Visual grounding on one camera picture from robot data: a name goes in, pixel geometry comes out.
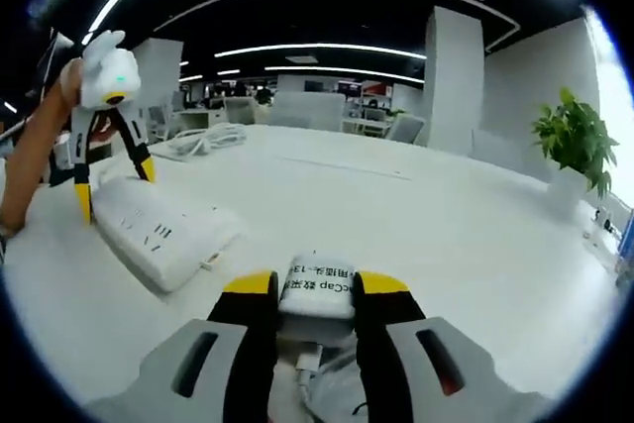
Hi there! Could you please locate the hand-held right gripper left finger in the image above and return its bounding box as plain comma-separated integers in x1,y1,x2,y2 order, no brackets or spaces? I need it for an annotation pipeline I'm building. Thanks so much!
86,268,280,423

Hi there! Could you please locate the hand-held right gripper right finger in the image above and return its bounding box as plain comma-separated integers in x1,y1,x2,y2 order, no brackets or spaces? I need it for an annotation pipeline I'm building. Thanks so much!
353,270,552,423

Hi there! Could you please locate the white power strip cable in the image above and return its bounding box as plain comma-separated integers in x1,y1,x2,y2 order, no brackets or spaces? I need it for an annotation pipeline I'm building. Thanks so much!
160,122,250,160

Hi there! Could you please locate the white power strip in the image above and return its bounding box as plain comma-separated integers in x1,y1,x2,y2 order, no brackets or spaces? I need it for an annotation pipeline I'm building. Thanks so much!
91,176,245,294

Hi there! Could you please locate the white charger cable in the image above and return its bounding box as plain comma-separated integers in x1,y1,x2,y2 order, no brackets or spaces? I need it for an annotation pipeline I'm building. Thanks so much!
291,341,370,423

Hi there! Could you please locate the white charger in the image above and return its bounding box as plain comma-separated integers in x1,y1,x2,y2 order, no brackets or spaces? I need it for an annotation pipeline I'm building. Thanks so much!
275,253,359,346

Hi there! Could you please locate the white office cabinet desk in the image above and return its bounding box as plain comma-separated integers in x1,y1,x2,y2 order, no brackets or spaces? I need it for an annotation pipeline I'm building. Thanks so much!
170,106,230,141

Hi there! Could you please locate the long ceiling light strip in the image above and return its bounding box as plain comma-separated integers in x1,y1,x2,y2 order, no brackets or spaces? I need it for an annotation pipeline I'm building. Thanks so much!
214,42,428,61
264,64,426,84

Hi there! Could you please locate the person's left hand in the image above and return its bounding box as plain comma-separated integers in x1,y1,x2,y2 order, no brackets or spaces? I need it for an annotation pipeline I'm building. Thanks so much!
57,56,86,108

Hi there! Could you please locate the wide white mesh chair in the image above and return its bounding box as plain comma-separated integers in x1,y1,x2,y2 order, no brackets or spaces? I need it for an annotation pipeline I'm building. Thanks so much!
268,90,347,133

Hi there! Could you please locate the slanted white office chair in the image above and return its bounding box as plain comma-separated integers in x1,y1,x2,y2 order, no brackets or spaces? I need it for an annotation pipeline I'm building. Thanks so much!
384,112,428,146

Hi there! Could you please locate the white plant pot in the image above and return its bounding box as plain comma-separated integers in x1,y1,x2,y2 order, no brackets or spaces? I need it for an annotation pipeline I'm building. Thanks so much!
546,166,597,219

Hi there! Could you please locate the blue object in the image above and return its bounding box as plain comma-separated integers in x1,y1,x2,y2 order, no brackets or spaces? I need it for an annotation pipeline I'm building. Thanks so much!
615,208,634,290

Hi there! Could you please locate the green potted plant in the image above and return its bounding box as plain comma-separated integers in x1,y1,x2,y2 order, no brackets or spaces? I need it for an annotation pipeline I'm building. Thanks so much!
531,86,619,202

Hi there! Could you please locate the large bright window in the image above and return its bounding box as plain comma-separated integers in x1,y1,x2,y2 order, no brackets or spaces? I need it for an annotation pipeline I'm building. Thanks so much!
588,9,634,206

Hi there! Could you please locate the desk cable lid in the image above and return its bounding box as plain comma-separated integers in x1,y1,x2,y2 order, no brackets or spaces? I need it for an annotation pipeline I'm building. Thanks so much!
279,155,413,182

